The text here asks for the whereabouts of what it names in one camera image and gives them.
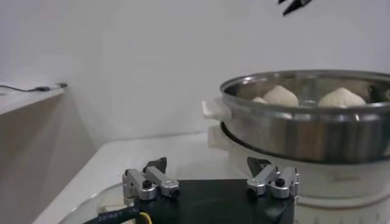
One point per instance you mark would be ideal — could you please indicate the white electric cooker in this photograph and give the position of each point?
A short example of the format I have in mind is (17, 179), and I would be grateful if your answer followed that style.
(335, 182)

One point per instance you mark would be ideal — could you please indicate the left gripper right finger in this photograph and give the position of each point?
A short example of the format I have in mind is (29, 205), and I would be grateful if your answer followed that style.
(268, 181)

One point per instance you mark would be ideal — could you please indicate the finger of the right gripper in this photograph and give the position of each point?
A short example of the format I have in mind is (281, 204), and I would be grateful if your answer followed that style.
(281, 1)
(297, 5)

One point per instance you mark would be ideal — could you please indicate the white steamed baozi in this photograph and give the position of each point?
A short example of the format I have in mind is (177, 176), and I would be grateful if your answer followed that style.
(341, 98)
(280, 97)

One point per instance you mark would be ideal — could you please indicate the small black device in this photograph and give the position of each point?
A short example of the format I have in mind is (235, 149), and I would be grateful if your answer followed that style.
(61, 85)

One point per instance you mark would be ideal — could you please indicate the white side table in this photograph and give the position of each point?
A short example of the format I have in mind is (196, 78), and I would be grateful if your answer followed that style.
(27, 97)

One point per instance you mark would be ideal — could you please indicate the glass pot lid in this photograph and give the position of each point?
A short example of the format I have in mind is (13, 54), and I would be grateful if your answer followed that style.
(91, 210)

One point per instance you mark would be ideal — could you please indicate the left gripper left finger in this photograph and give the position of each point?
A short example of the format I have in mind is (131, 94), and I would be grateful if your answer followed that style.
(152, 182)

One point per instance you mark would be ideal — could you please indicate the stainless steel steamer basket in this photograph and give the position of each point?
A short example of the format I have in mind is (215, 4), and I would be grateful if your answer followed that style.
(304, 137)

